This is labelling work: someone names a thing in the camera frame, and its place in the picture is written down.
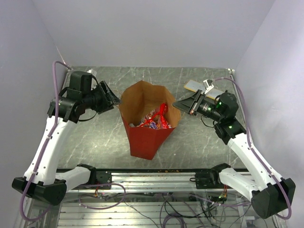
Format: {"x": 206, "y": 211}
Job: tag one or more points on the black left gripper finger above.
{"x": 110, "y": 96}
{"x": 103, "y": 109}

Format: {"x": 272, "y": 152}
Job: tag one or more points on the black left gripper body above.
{"x": 99, "y": 100}

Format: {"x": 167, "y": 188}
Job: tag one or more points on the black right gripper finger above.
{"x": 187, "y": 107}
{"x": 192, "y": 97}

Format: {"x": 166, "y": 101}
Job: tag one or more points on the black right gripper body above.
{"x": 207, "y": 108}

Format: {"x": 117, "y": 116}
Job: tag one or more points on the red brown paper bag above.
{"x": 136, "y": 102}

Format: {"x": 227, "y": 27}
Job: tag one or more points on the large red snack bag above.
{"x": 155, "y": 119}

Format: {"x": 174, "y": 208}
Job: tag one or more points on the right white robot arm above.
{"x": 268, "y": 192}

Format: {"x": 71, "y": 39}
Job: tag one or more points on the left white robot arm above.
{"x": 41, "y": 180}

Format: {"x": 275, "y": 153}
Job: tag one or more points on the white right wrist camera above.
{"x": 208, "y": 84}

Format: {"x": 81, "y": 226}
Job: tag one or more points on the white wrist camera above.
{"x": 92, "y": 71}
{"x": 208, "y": 84}

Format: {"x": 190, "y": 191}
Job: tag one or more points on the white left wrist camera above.
{"x": 92, "y": 71}

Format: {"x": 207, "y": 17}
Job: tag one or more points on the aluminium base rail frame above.
{"x": 151, "y": 198}

